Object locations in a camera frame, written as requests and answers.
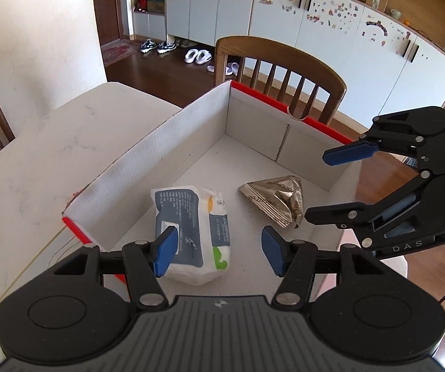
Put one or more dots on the white cabinet with stickers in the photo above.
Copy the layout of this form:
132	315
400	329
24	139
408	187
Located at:
342	46

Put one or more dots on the white wet wipes packet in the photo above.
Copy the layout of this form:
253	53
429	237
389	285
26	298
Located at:
191	209

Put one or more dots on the red cardboard box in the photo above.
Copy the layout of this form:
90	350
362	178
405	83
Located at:
253	131

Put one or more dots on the patterned door rug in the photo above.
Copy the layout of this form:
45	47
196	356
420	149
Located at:
119	52

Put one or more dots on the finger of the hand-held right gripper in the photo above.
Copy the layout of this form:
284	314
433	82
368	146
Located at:
348	154
331	215

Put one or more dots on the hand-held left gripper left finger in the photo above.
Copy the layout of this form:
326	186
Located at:
166	250

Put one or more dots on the dark wooden door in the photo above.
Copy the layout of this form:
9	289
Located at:
106	4

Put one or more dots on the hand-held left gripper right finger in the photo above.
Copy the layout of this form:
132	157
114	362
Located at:
273	252

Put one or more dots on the white marble desktop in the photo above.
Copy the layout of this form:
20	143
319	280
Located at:
52	143

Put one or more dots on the gold foil snack bag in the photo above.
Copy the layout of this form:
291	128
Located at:
276	197

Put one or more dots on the blue white sneaker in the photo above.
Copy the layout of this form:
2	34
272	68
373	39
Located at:
148	45
166	47

